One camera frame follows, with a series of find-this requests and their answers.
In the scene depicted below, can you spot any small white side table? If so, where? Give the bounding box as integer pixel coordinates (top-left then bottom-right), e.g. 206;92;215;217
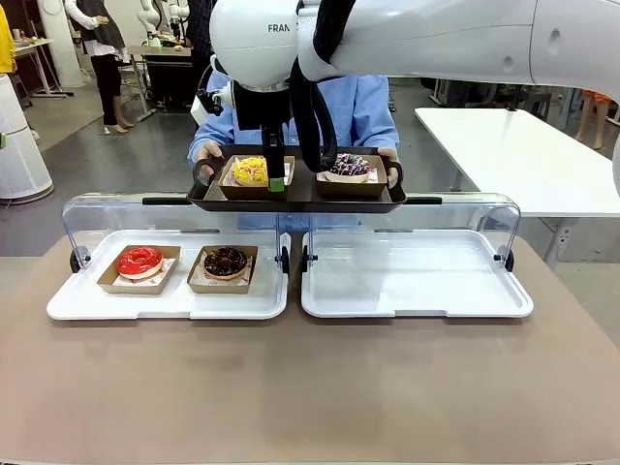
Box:
12;37;67;98

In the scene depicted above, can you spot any mannequin with orange shorts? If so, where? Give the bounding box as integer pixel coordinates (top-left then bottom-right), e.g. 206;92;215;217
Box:
575;88;613;150

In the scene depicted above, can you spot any chocolate donut on paper tray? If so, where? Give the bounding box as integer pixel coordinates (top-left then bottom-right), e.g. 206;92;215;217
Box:
187;244;260;295

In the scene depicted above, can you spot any large white table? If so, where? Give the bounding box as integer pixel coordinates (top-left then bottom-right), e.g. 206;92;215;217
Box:
415;107;620;219

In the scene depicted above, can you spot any yellow sprinkled donut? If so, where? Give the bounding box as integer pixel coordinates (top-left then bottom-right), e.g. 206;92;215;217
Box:
231;155;269;188

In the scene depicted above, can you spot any person in yellow hoodie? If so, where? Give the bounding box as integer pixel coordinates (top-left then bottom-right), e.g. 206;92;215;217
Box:
0;4;17;74

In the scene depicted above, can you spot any chocolate sprinkled donut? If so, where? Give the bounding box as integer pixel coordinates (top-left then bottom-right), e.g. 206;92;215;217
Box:
202;246;249;281

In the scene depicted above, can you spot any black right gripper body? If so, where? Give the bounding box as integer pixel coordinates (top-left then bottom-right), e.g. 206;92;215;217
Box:
233;81;293;140

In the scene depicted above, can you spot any person in dark clothes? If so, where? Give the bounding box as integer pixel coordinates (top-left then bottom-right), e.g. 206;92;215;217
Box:
186;0;217;74

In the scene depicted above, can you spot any dark brown serving tray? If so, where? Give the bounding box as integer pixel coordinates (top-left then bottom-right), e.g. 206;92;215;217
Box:
186;143;408;214

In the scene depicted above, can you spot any purple white drizzled donut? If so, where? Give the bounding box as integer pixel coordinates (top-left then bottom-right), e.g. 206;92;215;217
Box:
330;153;374;178

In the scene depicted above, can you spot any dark framed background table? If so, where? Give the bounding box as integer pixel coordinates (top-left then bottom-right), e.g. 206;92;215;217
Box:
126;44;196;122

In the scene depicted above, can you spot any red glazed donut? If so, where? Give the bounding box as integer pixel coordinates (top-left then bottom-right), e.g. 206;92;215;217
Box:
115;246;164;283

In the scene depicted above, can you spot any black cable sleeve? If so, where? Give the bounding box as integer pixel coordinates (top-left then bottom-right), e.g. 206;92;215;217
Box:
289;0;356;174

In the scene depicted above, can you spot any white cylindrical air purifier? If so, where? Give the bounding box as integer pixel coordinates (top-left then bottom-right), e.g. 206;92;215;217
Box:
0;73;54;202

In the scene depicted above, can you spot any person's right hand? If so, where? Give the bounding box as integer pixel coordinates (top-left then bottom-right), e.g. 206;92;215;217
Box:
196;140;226;164

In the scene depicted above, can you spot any clear plastic hinged lid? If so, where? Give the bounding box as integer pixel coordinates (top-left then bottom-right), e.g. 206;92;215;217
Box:
302;192;522;274
61;192;292;275

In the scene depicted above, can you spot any yellow pastry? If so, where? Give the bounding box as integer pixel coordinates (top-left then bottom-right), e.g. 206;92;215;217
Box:
218;154;295;202

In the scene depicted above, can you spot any person in blue shirt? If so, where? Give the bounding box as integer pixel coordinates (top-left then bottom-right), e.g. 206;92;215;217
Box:
187;72;401;232

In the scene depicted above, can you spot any person's right forearm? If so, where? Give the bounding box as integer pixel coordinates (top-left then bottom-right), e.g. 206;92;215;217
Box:
187;120;222;157

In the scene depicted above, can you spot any white round pillar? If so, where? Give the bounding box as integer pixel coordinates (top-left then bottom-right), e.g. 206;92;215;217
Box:
37;0;87;89

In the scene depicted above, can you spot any mannequin with black vest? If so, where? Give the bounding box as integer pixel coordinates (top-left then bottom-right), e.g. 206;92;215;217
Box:
64;0;136;136

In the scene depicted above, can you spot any person's left forearm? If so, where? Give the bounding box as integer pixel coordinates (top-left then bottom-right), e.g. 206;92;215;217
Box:
380;118;401;152

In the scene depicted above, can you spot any brown cardboard donut box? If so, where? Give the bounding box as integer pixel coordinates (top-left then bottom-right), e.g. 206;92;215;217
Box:
96;245;182;295

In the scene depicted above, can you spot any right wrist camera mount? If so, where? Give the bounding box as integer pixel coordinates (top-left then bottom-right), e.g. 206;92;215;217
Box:
191;85;230;127

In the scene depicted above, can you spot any white plastic display tray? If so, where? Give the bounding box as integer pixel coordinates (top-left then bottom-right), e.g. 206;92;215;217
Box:
300;229;535;320
46;229;291;321

